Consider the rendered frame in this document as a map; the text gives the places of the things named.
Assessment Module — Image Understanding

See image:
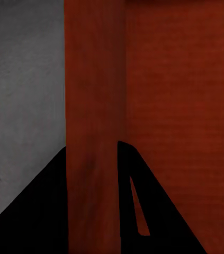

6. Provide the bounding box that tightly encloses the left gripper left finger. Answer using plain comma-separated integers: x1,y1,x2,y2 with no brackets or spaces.
0,146,69,254

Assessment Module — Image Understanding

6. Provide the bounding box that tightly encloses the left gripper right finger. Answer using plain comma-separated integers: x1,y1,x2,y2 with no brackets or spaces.
118,141,207,254

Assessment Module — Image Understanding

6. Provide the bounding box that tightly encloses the storage box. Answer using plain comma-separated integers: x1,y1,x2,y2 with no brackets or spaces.
64,0,224,254

